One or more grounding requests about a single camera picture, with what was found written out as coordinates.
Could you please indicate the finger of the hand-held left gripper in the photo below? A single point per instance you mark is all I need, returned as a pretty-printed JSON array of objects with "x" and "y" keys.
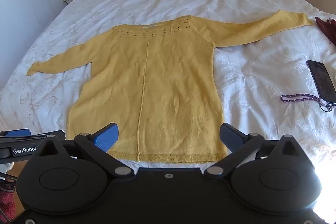
[{"x": 18, "y": 132}]

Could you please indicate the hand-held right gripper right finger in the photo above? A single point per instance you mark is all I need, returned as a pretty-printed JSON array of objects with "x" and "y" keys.
[{"x": 231, "y": 136}]

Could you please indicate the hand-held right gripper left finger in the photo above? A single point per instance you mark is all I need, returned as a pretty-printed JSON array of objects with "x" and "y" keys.
[{"x": 107, "y": 138}]

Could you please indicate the yellow knit sweater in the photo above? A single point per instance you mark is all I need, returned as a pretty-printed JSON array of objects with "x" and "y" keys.
[{"x": 162, "y": 82}]

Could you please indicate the dark red fuzzy cloth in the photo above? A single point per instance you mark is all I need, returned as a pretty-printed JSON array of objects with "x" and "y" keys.
[{"x": 6, "y": 204}]

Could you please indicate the black smartphone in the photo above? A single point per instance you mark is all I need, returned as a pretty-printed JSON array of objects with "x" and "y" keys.
[{"x": 323, "y": 80}]

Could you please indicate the dark red garment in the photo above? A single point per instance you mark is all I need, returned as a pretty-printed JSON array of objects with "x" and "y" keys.
[{"x": 328, "y": 28}]

